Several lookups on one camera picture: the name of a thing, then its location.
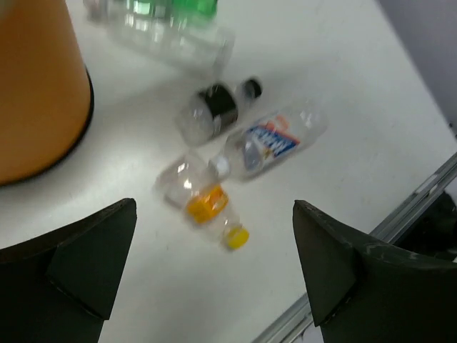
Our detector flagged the orange cylindrical bin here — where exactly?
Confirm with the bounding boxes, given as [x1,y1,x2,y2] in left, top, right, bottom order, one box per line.
[1,1,94,186]

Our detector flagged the aluminium table edge rail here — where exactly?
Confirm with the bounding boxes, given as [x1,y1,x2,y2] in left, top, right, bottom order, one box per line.
[253,155,456,343]

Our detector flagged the clear bottle blue label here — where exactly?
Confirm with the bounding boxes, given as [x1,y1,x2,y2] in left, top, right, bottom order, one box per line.
[209,101,328,182]

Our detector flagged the green plastic bottle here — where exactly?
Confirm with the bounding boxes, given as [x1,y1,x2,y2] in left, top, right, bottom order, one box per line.
[125,0,218,19]

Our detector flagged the clear bottle black label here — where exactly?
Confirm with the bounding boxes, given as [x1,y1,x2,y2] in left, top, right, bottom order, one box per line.
[175,76,263,146]

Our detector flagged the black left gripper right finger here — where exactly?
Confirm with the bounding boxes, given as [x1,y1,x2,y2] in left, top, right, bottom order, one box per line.
[293,200,456,342]

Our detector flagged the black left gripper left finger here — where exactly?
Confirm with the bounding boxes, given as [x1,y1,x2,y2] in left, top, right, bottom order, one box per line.
[1,198,137,342]

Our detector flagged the clear unlabelled plastic bottle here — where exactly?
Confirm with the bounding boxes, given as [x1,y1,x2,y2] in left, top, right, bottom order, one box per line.
[83,1,235,78]

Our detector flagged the clear bottle yellow cap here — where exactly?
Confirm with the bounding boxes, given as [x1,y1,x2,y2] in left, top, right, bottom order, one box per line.
[154,153,251,251]

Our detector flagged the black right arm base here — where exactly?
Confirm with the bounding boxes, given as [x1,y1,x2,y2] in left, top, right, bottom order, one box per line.
[392,192,456,263]

